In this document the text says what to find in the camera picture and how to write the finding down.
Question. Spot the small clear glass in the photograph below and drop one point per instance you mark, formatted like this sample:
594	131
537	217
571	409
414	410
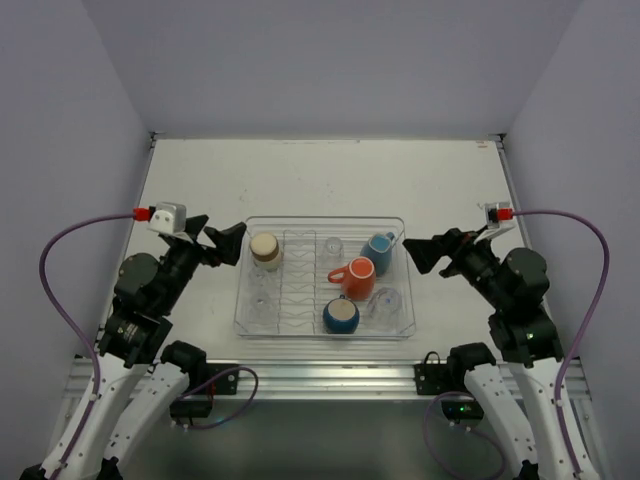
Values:
332	253
263	310
261	280

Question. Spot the orange ceramic mug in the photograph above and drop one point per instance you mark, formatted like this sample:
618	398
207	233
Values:
357	278

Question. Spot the dark blue ribbed mug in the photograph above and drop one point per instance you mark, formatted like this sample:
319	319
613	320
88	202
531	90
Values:
341	316

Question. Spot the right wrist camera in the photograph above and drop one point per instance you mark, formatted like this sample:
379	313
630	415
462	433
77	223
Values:
499	219

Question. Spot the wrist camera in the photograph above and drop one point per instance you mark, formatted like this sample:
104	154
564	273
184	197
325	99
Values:
168	218
499	219

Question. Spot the large clear glass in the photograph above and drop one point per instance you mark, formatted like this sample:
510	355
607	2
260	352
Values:
384	308

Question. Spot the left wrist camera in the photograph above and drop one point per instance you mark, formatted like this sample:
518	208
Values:
168	218

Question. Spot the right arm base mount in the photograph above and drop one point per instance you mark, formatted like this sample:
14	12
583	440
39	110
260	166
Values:
432	377

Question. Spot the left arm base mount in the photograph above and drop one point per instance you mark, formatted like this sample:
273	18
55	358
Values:
188	410

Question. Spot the aluminium mounting rail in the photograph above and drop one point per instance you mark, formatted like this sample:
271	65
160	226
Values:
333	380

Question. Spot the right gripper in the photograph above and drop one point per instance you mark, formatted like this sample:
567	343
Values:
454	253

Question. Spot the brown steel tumbler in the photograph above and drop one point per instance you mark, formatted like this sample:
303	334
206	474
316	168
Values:
266	251

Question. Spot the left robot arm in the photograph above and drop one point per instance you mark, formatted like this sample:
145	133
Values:
136	376

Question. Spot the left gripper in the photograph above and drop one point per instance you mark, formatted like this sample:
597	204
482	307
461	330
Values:
201	242

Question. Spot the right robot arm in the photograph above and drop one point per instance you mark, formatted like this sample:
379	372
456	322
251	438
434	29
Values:
538	437

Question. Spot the clear plastic dish rack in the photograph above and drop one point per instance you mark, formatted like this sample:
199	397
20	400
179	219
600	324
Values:
302	289

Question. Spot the light blue floral mug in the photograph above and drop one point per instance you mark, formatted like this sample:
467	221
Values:
379	249

